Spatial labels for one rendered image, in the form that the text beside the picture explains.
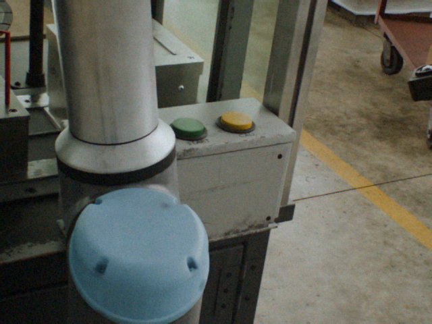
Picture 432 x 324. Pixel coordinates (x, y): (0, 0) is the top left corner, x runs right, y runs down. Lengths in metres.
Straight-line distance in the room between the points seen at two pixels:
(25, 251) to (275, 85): 0.39
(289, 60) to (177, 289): 0.48
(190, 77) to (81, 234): 0.59
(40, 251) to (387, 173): 2.06
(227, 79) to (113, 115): 0.46
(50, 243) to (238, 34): 0.38
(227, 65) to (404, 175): 1.89
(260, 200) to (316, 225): 1.50
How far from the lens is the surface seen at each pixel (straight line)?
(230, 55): 1.19
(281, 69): 1.12
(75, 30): 0.75
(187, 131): 1.04
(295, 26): 1.09
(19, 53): 1.63
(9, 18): 1.22
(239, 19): 1.18
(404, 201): 2.87
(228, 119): 1.08
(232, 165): 1.07
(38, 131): 1.34
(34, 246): 1.09
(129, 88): 0.77
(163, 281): 0.69
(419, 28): 3.87
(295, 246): 2.51
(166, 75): 1.24
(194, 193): 1.06
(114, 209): 0.74
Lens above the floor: 1.38
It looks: 28 degrees down
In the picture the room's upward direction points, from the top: 8 degrees clockwise
